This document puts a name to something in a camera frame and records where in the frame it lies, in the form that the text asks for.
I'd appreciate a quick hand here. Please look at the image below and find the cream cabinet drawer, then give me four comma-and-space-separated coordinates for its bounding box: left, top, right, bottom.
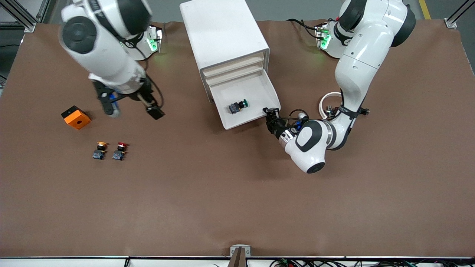
202, 53, 265, 78
209, 69, 281, 131
204, 61, 265, 86

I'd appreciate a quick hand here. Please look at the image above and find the green push button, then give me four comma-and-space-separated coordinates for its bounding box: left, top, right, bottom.
228, 99, 249, 115

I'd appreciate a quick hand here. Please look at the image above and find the yellow push button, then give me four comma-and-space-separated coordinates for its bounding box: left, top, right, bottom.
92, 141, 108, 161

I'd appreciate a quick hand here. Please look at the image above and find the red push button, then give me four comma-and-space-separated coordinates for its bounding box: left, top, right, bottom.
112, 142, 129, 161

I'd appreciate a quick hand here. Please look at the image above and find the white drawer cabinet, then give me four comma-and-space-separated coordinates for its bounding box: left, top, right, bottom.
180, 0, 270, 104

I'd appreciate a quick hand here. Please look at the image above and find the orange box with hole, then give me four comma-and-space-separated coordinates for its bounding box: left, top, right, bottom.
61, 105, 91, 130

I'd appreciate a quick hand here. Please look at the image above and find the white curved plastic part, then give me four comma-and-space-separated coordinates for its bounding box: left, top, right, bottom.
318, 92, 343, 120

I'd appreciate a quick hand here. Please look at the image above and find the brown table mat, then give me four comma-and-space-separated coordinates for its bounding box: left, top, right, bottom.
0, 19, 475, 258

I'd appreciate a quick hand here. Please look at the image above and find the black left arm base cable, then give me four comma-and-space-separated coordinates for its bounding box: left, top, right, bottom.
286, 19, 323, 39

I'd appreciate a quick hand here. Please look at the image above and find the aluminium frame profile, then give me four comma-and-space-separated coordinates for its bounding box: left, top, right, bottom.
0, 0, 50, 33
445, 0, 469, 29

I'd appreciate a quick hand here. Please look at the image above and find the white table edge rail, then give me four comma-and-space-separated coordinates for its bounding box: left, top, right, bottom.
0, 256, 475, 267

